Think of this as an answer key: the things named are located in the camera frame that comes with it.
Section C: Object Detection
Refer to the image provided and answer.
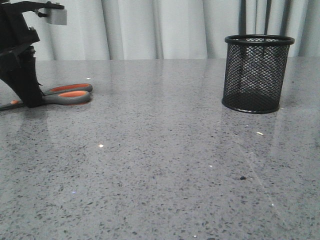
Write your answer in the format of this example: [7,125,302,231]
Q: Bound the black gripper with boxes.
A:
[0,0,65,108]

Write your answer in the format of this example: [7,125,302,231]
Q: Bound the grey and orange scissors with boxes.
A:
[0,83,94,112]

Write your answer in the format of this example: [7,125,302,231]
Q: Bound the black mesh pen bucket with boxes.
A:
[221,34,295,114]

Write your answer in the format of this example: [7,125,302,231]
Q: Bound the grey pleated curtain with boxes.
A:
[24,0,320,60]

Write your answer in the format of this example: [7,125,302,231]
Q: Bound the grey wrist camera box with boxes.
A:
[37,8,67,26]

